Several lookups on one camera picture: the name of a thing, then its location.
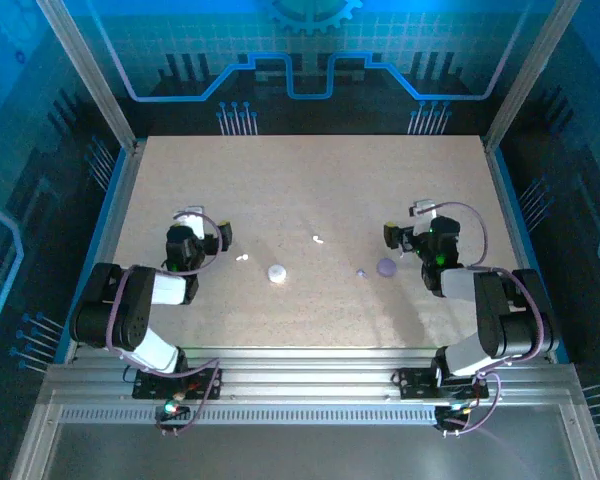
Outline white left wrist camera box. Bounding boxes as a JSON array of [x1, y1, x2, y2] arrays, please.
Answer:
[[173, 204, 206, 241]]

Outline small controller board with lights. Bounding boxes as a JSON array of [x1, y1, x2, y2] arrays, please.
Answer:
[[154, 399, 192, 437], [433, 402, 474, 437]]

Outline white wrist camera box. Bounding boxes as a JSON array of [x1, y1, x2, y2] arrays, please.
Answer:
[[410, 199, 437, 237], [173, 204, 206, 241]]

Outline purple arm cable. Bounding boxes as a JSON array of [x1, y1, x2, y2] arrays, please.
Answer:
[[414, 200, 546, 439], [104, 209, 226, 439]]

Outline aluminium base beam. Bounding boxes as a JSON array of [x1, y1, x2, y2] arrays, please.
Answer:
[[38, 347, 584, 407]]

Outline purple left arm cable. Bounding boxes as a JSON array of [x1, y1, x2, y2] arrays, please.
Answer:
[[104, 209, 226, 439]]

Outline slotted grey cable duct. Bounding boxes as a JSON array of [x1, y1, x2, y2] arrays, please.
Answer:
[[59, 407, 439, 426]]

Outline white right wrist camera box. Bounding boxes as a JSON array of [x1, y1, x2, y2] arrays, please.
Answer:
[[410, 199, 437, 237]]

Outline grey metal panel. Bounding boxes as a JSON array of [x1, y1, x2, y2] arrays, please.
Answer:
[[44, 423, 581, 480]]

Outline aluminium frame post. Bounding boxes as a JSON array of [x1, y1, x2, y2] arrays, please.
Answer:
[[34, 0, 142, 151], [482, 0, 584, 151]]

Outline aluminium table side rail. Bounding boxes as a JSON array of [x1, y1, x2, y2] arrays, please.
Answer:
[[63, 142, 145, 364], [481, 139, 557, 364]]

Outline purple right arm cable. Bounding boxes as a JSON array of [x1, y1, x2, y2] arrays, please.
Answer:
[[414, 200, 546, 439]]

